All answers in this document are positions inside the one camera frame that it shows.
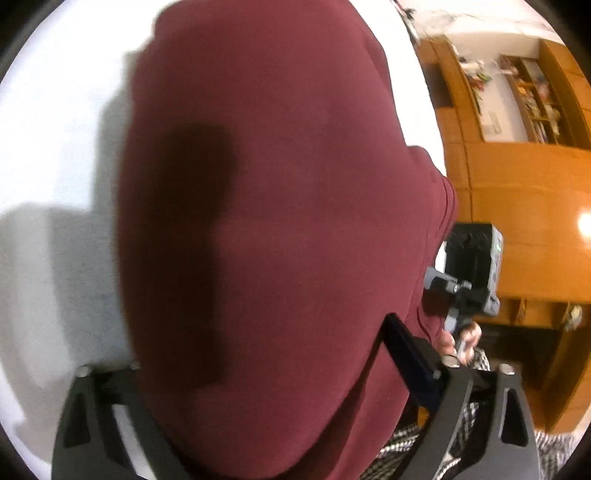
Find row of books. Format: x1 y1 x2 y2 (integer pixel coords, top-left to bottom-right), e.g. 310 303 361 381
503 54 571 145

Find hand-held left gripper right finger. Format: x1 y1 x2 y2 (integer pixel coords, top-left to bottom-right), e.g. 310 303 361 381
383 313 541 480

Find checked clothing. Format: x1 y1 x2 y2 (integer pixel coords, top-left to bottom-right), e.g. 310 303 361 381
360 346 579 480

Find wooden shelf cabinet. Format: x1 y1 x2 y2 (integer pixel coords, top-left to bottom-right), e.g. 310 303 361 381
416 34 591 432

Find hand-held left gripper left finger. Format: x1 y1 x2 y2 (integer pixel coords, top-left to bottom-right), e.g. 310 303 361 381
52 364 195 480

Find maroon pants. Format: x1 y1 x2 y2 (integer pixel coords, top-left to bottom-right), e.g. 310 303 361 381
116 0 460 480

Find person's right hand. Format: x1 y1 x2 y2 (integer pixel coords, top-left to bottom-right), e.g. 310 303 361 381
438 322 482 367

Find white bed sheet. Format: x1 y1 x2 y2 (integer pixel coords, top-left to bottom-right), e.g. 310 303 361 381
0 0 450 477

